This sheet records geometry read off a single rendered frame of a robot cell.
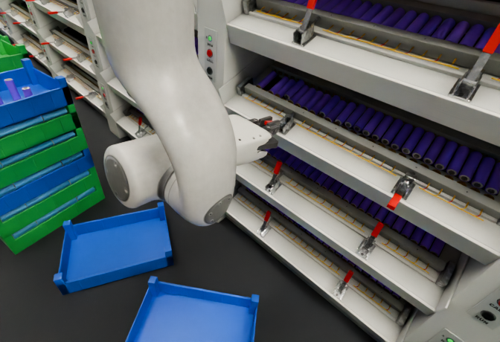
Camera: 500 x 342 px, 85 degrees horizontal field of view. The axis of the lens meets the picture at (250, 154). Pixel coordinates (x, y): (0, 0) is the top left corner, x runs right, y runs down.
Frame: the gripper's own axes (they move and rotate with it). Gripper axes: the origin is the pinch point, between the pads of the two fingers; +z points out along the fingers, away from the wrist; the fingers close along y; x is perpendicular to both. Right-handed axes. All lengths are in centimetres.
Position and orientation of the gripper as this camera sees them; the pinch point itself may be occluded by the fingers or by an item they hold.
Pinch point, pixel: (268, 126)
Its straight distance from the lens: 56.9
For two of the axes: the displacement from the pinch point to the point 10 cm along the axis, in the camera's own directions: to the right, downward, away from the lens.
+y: 7.4, 4.7, -4.8
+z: 6.4, -2.8, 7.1
